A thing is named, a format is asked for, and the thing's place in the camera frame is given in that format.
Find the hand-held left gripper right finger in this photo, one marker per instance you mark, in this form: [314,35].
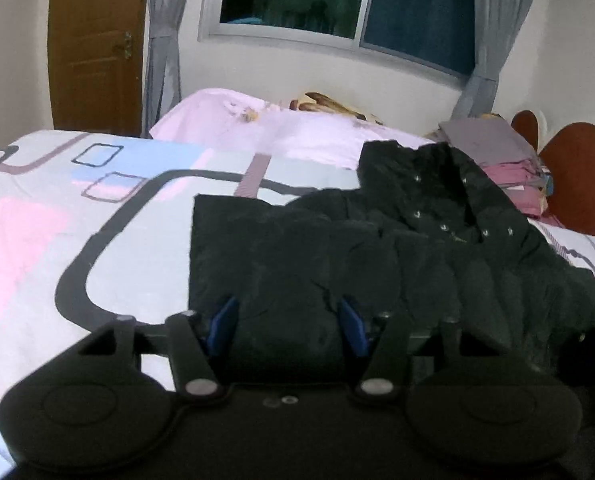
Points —
[351,329]

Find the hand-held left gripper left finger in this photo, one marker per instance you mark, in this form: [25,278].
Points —
[223,329]

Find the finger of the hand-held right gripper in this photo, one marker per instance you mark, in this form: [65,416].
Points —
[593,336]

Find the black padded jacket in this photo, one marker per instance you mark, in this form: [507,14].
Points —
[327,260]

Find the stack of folded clothes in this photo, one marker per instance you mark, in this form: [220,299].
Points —
[507,160]

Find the red and white headboard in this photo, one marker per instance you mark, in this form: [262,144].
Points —
[577,180]

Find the patterned bed sheet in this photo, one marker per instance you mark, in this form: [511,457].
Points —
[52,240]

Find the pink blanket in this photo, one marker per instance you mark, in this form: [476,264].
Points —
[277,127]

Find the brown striped item on bed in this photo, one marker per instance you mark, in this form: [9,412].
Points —
[327,105]

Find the grey curtain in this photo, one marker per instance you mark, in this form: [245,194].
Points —
[492,35]
[163,40]

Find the brown wooden door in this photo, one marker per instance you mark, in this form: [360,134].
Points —
[95,45]

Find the window with white frame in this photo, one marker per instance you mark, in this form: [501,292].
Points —
[342,2]

